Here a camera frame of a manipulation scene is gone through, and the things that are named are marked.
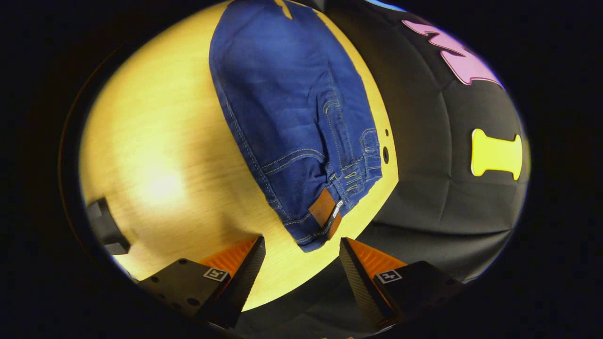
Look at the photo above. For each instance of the black backdrop cloth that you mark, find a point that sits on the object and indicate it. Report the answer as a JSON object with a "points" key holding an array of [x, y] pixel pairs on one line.
{"points": [[424, 197]]}

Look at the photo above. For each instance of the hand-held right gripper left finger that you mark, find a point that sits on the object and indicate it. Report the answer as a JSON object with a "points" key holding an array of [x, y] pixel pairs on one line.
{"points": [[242, 282]]}

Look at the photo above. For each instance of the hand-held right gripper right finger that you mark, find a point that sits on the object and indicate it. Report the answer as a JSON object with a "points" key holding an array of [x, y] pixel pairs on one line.
{"points": [[360, 287]]}

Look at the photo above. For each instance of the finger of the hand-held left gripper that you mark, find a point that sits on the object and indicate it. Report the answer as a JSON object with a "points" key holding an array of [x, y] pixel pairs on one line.
{"points": [[107, 227]]}

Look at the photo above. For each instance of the blue jeans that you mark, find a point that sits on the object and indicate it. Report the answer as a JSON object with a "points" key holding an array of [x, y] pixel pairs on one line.
{"points": [[282, 94]]}

